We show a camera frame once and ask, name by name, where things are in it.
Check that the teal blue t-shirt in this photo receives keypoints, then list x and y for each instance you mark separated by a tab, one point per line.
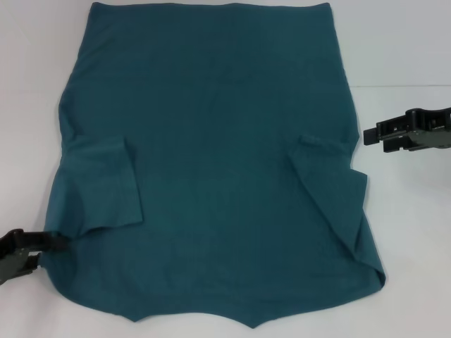
218	158

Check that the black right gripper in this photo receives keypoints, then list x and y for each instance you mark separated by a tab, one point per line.
431	130

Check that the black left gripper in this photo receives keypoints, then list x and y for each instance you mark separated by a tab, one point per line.
12	253

